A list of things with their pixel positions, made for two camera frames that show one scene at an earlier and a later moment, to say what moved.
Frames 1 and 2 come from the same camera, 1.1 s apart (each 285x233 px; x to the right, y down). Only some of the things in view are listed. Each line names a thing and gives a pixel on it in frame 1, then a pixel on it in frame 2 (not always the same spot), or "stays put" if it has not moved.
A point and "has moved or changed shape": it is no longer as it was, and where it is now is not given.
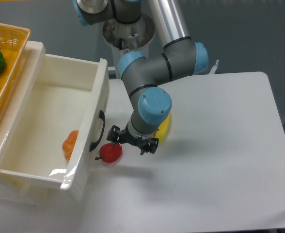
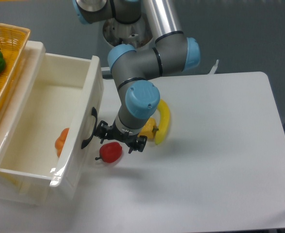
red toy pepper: x=109 y=154 stays put
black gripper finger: x=151 y=147 → x=139 y=145
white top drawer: x=61 y=132 has moved or changed shape
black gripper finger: x=114 y=135 → x=102 y=130
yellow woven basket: x=13 y=41 stays put
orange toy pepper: x=69 y=143 → x=60 y=141
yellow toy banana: x=163 y=129 stays put
